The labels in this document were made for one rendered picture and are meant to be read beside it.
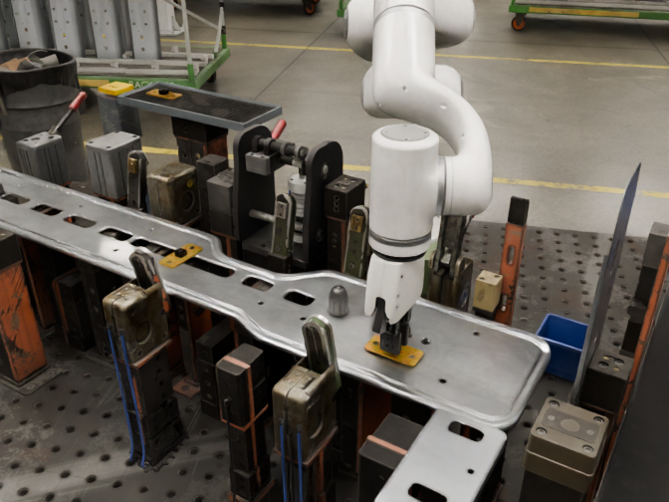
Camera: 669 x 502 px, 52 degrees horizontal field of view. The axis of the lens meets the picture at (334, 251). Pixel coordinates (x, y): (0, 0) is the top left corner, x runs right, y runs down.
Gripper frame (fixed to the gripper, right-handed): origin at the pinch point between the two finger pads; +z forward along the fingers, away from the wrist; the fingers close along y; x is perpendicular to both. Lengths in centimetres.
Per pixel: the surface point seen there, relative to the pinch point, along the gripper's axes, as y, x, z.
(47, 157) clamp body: -20, -102, 1
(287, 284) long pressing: -7.2, -24.3, 3.1
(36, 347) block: 10, -76, 26
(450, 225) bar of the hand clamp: -19.8, -0.3, -9.4
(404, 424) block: 10.7, 7.3, 5.1
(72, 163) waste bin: -151, -271, 87
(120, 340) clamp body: 17.0, -39.9, 5.5
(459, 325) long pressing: -11.6, 5.8, 3.1
